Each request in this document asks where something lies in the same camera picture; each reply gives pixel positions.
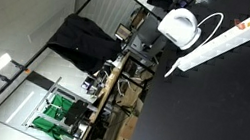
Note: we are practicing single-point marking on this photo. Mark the white power strip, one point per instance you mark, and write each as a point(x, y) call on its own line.
point(217, 46)

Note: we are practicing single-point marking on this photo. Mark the wooden workbench in background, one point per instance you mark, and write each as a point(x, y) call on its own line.
point(105, 94)

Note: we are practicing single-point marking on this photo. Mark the black hanging cloth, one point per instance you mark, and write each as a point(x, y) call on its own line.
point(83, 43)

